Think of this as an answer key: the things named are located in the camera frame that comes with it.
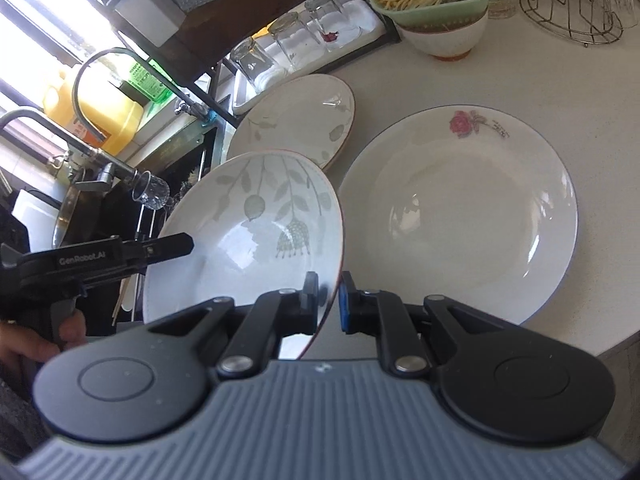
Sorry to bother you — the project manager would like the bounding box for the leaf pattern white plate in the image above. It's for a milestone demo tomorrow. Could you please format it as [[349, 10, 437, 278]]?
[[141, 150, 346, 361]]

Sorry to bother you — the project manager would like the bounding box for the wire glass rack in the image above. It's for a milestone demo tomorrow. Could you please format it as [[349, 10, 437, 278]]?
[[520, 0, 624, 47]]

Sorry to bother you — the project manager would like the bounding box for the person's left hand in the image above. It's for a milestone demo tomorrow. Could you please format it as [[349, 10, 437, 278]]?
[[1, 310, 87, 391]]

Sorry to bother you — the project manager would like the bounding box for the small stemmed glass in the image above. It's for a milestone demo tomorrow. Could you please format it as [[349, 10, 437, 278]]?
[[131, 170, 170, 210]]

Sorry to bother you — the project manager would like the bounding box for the chrome kitchen faucet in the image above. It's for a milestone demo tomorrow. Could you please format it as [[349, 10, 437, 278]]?
[[0, 46, 216, 196]]

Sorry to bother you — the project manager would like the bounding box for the yellow detergent bottle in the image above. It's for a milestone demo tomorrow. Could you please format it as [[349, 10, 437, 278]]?
[[43, 67, 143, 155]]

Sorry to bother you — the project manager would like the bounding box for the white ceramic bowl under green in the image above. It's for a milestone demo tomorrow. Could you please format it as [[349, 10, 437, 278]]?
[[399, 12, 488, 62]]

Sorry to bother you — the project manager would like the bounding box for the leaf pattern plate at sink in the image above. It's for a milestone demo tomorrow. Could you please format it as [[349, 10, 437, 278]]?
[[227, 74, 356, 169]]

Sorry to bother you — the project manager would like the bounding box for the dark metal pot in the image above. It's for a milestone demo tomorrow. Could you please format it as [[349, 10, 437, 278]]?
[[52, 183, 142, 248]]

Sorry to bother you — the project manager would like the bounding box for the black dish rack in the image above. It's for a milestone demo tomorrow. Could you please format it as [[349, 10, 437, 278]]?
[[74, 0, 402, 129]]

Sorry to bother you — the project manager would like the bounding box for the rose pattern white plate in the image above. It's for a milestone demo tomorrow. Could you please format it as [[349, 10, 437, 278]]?
[[338, 105, 578, 324]]

